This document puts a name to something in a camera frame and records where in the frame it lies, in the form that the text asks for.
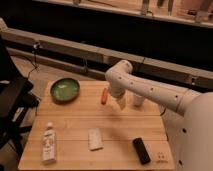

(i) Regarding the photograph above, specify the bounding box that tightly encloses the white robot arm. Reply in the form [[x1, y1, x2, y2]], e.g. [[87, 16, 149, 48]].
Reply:
[[105, 60, 213, 171]]

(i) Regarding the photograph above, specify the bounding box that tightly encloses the white plastic bottle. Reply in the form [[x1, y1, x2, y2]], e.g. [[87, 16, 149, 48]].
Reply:
[[42, 122, 56, 164]]

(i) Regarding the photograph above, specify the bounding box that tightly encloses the black remote control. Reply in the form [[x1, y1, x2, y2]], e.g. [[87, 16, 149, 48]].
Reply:
[[133, 138, 151, 164]]

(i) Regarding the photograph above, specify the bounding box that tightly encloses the black cable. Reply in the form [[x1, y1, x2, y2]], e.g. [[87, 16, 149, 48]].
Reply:
[[26, 41, 42, 81]]

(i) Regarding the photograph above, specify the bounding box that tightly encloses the black chair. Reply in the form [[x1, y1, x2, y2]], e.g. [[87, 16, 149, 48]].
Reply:
[[0, 36, 39, 156]]

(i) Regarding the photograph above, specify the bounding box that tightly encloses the green bowl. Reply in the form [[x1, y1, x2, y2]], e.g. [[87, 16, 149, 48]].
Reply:
[[50, 78, 80, 103]]

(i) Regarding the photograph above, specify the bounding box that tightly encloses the white sponge block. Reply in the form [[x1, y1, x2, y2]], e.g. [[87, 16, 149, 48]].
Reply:
[[88, 128, 103, 151]]

